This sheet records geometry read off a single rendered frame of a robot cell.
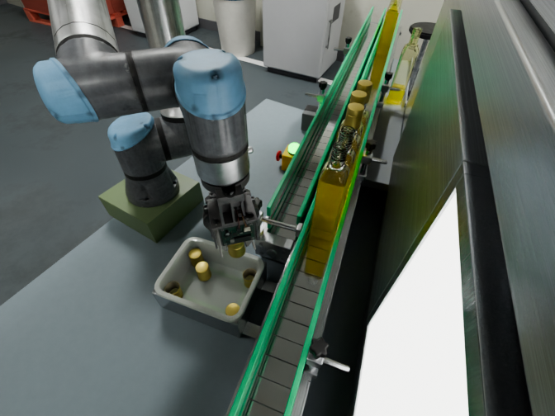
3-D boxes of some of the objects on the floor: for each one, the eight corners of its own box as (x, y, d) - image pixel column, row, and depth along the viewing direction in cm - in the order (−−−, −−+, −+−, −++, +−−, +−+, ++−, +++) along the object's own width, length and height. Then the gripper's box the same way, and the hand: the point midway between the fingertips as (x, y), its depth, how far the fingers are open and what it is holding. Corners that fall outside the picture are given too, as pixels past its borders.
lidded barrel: (266, 48, 384) (265, -12, 337) (243, 62, 354) (239, -1, 307) (234, 40, 401) (229, -17, 354) (210, 53, 371) (201, -8, 324)
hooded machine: (340, 67, 349) (367, -91, 252) (318, 87, 314) (339, -87, 217) (286, 53, 373) (291, -95, 276) (260, 70, 339) (255, -93, 241)
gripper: (187, 202, 38) (212, 282, 54) (271, 186, 41) (272, 268, 56) (182, 162, 44) (206, 244, 60) (257, 149, 46) (261, 233, 62)
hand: (235, 240), depth 59 cm, fingers closed on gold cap, 3 cm apart
